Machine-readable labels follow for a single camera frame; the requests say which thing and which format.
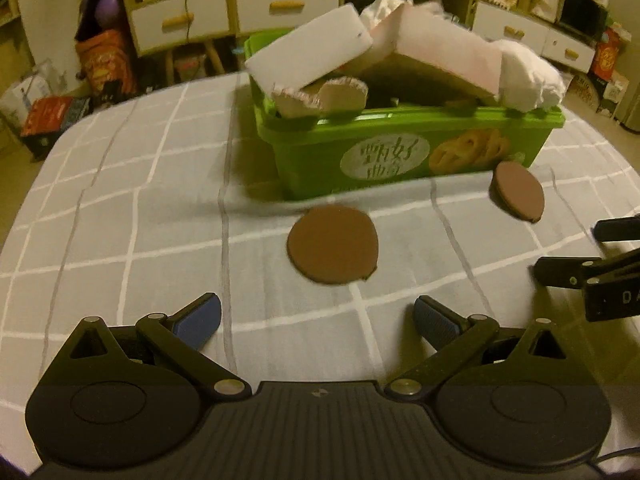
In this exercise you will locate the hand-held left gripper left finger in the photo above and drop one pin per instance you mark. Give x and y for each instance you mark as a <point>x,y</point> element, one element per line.
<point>197,321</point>

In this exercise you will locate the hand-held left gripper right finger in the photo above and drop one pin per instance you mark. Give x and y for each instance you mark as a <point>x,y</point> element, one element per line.
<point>434,317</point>

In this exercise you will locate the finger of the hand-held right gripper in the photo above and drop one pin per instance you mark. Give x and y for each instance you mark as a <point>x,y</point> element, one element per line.
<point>590,280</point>
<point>617,230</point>

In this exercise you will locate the brown round foam disc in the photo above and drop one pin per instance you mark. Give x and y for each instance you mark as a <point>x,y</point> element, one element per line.
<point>519,192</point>
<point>332,245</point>

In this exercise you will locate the green plastic bin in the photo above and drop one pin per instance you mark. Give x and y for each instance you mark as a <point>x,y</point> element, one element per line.
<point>390,150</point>

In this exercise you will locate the pink foam block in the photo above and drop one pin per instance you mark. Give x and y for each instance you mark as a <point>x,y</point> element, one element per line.
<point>440,55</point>

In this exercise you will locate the white foam block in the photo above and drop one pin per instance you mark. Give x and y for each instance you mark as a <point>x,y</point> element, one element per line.
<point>310,45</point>

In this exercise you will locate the red printed box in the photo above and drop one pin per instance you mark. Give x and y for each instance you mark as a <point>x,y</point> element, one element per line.
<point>610,55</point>

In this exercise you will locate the black microwave oven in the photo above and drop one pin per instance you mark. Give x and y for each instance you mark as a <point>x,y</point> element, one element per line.
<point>582,12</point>

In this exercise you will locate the grey mouse plush toy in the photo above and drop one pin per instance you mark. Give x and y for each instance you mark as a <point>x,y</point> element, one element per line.
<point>340,95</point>

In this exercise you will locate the red flat box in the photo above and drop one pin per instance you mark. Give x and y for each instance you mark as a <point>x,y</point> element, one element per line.
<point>52,120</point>

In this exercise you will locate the orange printed bag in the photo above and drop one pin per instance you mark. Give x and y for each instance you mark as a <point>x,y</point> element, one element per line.
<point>105,65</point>

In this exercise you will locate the wooden cabinet with white drawers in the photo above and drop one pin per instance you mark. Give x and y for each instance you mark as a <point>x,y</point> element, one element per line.
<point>210,15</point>

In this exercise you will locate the purple ball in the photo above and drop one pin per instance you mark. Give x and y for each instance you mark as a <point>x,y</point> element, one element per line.
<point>107,9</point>

